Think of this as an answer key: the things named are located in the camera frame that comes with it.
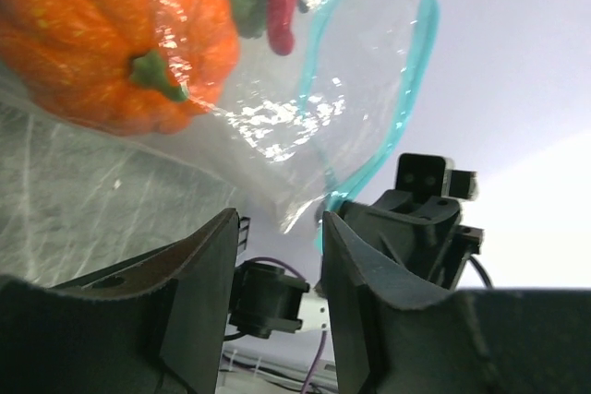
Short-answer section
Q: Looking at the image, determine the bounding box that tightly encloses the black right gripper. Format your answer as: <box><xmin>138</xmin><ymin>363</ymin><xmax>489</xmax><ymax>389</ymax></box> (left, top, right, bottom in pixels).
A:
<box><xmin>338</xmin><ymin>190</ymin><xmax>484</xmax><ymax>290</ymax></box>

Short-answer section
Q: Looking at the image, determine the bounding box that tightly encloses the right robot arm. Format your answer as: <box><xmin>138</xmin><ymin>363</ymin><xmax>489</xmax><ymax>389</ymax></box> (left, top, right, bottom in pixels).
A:
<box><xmin>228</xmin><ymin>190</ymin><xmax>484</xmax><ymax>340</ymax></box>

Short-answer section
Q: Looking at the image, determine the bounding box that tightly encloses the clear zip top bag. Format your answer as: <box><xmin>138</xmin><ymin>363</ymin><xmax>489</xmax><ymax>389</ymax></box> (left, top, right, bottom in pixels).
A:
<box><xmin>1</xmin><ymin>0</ymin><xmax>438</xmax><ymax>237</ymax></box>

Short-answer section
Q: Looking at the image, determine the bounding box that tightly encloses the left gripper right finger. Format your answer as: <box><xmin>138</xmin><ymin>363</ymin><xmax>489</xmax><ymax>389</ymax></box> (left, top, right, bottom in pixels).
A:
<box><xmin>321</xmin><ymin>212</ymin><xmax>590</xmax><ymax>393</ymax></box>

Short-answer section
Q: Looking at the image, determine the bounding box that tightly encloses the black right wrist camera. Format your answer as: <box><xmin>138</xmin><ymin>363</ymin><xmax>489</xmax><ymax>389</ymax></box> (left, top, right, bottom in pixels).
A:
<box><xmin>394</xmin><ymin>153</ymin><xmax>478</xmax><ymax>201</ymax></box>

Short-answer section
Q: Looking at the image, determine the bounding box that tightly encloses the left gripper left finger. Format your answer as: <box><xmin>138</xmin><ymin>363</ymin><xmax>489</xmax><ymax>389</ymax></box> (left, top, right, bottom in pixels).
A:
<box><xmin>1</xmin><ymin>209</ymin><xmax>239</xmax><ymax>393</ymax></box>

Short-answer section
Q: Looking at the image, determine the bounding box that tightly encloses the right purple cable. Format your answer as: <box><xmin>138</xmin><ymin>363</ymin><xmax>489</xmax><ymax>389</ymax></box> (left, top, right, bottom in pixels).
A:
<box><xmin>248</xmin><ymin>256</ymin><xmax>330</xmax><ymax>394</ymax></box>

